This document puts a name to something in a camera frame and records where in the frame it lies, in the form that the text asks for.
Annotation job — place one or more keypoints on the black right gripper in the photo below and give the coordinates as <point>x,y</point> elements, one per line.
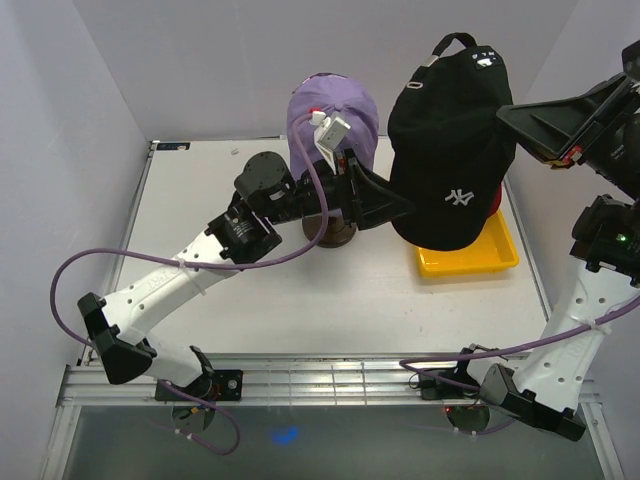
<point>552,129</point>

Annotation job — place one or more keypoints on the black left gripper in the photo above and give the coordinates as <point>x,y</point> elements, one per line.
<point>374,203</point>

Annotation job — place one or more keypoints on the red baseball cap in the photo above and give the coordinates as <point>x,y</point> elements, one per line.
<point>490,202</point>

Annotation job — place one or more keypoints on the black NY baseball cap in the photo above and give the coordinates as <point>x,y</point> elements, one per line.
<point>447,142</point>

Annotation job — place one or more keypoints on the lavender baseball cap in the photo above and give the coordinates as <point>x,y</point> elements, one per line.
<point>331,92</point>

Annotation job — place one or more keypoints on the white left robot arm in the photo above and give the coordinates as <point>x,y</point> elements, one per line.
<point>266,194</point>

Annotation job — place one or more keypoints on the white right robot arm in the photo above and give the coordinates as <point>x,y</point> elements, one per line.
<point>603,284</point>

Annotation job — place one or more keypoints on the beige mannequin head stand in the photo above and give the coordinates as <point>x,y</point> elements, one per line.
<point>338,233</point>

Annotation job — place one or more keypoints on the yellow plastic tray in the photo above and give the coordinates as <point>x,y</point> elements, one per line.
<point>492,252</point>

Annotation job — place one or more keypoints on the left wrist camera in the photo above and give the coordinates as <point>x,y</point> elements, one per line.
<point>329,132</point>

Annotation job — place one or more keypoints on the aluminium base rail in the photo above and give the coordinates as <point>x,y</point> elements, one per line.
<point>268,381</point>

